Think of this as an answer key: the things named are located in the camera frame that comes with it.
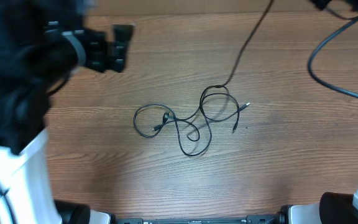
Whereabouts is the black braided cable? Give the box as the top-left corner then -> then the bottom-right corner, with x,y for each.
132,103 -> 201,142

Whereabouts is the thick black cable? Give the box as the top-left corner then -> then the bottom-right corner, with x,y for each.
199,0 -> 275,133

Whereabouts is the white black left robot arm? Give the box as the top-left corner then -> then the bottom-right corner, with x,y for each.
0,1 -> 134,223

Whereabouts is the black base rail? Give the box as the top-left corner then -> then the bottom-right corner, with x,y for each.
112,205 -> 291,224

